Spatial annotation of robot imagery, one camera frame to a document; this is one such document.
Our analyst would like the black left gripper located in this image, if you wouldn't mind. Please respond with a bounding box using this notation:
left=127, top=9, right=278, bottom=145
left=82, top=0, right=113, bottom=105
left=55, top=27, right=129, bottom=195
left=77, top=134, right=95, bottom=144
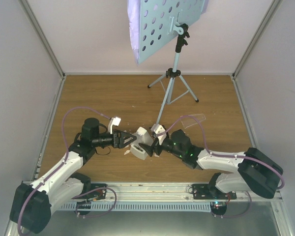
left=92, top=129, right=137, bottom=148

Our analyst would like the white metronome body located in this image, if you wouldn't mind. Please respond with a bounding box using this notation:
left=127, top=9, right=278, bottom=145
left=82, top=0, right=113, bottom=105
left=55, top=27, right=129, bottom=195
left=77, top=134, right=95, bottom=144
left=129, top=126, right=153, bottom=160

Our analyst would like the clear metronome front cover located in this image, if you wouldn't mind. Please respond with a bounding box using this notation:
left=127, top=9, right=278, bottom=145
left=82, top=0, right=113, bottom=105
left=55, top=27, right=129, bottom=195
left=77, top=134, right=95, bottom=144
left=180, top=114, right=206, bottom=129

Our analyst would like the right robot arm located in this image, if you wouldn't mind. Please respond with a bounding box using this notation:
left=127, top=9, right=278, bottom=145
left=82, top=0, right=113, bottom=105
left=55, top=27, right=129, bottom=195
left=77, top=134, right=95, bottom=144
left=139, top=130, right=285, bottom=199

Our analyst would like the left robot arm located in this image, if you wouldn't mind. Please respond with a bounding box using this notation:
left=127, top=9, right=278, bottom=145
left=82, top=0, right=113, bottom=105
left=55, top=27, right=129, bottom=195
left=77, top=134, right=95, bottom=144
left=9, top=117, right=137, bottom=236

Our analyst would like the white debris flakes pile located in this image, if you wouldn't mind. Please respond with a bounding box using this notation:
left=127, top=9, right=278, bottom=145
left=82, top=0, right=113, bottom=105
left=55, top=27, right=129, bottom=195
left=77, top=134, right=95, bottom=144
left=122, top=121, right=194, bottom=160

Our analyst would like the light blue music stand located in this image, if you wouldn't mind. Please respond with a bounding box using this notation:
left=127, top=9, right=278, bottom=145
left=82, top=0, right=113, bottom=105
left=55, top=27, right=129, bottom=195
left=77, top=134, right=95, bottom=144
left=138, top=0, right=208, bottom=124

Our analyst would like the lilac sheet music paper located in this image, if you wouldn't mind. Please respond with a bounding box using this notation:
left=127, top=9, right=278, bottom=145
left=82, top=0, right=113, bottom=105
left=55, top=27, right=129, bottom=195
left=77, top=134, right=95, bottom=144
left=127, top=0, right=141, bottom=65

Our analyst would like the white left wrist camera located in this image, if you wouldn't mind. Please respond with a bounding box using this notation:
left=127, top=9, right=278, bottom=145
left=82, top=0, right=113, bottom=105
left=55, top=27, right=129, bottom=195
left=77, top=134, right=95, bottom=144
left=108, top=117, right=121, bottom=134

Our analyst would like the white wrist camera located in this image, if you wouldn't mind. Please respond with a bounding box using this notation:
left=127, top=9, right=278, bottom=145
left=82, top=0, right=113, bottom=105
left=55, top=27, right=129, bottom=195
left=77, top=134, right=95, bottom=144
left=150, top=124, right=167, bottom=145
left=108, top=117, right=121, bottom=134

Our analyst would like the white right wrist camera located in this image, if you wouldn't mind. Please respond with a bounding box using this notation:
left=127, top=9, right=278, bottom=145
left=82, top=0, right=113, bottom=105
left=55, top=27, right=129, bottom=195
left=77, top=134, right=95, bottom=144
left=150, top=124, right=167, bottom=145

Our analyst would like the grey slotted cable duct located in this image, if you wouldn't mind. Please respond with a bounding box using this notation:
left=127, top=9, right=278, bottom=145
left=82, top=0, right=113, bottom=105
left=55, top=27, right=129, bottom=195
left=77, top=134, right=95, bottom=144
left=56, top=202, right=213, bottom=212

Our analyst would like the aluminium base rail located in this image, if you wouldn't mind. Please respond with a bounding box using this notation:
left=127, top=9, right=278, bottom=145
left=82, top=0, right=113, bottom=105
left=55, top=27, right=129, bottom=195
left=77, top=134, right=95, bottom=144
left=22, top=181, right=283, bottom=201

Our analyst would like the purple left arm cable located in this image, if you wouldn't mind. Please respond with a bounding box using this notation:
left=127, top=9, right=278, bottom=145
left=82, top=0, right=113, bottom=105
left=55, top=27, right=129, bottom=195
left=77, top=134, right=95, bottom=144
left=17, top=106, right=114, bottom=236

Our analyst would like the left aluminium frame post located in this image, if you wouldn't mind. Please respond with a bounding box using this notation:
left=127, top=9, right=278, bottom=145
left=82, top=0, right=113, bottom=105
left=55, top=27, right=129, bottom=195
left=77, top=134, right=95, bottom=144
left=18, top=0, right=65, bottom=80

